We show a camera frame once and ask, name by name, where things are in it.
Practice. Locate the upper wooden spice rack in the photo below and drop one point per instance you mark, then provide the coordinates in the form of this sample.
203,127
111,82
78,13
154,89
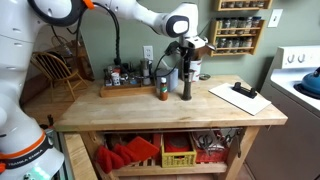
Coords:
242,5

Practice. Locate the silver salt shaker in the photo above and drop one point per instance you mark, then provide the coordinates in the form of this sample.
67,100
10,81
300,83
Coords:
145,71

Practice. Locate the red plastic crate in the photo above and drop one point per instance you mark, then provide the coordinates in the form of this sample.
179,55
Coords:
219,155

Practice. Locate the white wall outlet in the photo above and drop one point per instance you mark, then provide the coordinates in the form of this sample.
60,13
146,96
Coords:
148,52

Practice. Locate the small metal lid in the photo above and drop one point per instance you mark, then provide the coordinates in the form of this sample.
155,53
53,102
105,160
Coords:
204,76

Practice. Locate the wooden kitchen island table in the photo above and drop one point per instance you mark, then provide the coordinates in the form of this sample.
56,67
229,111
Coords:
91,114

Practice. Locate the white light switch plate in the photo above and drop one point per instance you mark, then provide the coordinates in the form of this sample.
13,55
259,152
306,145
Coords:
275,18

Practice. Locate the hot sauce bottle white cap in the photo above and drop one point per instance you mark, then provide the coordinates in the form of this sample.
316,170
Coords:
163,89

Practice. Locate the wooden spice tray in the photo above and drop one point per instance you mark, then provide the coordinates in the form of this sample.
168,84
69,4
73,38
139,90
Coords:
126,90

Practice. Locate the wooden spice rack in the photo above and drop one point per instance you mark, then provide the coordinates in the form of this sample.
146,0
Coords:
236,35
242,5

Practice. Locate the dark metal pepper grinder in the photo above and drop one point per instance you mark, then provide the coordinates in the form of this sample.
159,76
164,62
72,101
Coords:
187,85

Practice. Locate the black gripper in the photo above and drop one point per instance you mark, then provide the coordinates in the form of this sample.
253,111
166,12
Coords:
187,51

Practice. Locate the scissors in crate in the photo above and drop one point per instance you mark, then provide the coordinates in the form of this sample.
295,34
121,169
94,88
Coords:
207,143

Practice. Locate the blue kettle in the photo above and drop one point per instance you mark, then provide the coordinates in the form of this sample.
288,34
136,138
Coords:
310,85

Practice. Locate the black knife sharpener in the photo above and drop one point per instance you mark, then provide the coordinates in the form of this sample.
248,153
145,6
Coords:
251,93

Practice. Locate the wooden dining table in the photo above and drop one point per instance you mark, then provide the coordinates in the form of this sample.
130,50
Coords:
75,53

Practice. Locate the red oven mitt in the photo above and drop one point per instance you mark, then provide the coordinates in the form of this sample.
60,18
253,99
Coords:
116,158

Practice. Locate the wooden windsor chair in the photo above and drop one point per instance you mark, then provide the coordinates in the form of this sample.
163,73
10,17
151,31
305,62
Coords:
57,72

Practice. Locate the red pot holder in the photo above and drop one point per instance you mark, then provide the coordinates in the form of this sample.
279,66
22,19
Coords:
142,148

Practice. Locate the blue tissue box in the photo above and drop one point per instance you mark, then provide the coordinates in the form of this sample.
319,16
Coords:
171,77

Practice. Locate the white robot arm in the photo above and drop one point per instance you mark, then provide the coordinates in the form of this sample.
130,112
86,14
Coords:
26,151

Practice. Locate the yellow plastic crate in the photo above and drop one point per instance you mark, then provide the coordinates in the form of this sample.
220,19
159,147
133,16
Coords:
177,150

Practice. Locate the white utensil crock red pattern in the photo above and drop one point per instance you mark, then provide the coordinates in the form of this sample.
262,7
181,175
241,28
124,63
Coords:
196,67

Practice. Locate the lower wooden spice rack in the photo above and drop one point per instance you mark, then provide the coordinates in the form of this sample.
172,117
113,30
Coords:
236,35

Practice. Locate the white stove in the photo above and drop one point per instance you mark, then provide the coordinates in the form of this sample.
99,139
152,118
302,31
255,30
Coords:
290,151

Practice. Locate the white cutting board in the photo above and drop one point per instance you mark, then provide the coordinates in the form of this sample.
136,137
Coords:
247,104

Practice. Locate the white spice jar red cap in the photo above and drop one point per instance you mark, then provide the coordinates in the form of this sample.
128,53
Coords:
116,76

